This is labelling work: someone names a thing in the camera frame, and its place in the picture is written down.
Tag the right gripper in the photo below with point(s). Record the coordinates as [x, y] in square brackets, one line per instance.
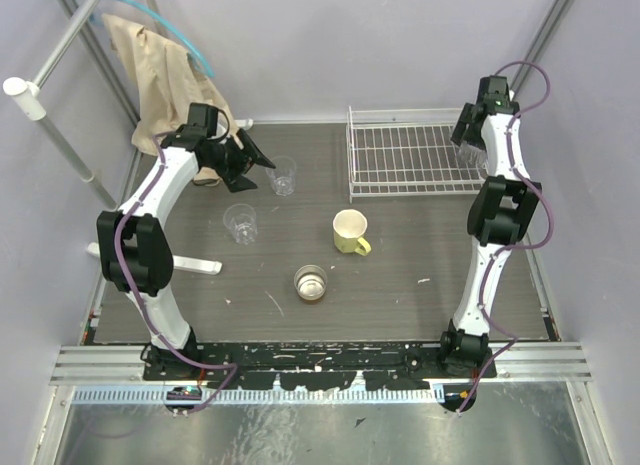
[464, 129]

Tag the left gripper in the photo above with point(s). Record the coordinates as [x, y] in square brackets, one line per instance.
[238, 160]

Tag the clear plastic cup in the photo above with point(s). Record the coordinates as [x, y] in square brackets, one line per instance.
[471, 156]
[493, 133]
[241, 221]
[282, 177]

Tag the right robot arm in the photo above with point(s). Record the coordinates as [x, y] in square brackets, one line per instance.
[497, 220]

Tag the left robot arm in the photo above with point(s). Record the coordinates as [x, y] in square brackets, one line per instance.
[134, 253]

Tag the beige cloth garment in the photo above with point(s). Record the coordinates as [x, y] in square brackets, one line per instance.
[167, 82]

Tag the yellow mug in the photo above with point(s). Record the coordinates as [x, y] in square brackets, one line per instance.
[349, 228]

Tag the glass with brown liquid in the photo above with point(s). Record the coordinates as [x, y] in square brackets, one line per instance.
[310, 283]

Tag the teal clothes hanger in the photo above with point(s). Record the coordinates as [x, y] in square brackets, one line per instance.
[201, 62]

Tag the white wire dish rack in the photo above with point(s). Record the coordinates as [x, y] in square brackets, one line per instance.
[407, 152]

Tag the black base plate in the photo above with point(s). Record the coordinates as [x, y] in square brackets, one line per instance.
[313, 366]

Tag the aluminium rail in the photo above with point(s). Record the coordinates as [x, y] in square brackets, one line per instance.
[527, 361]

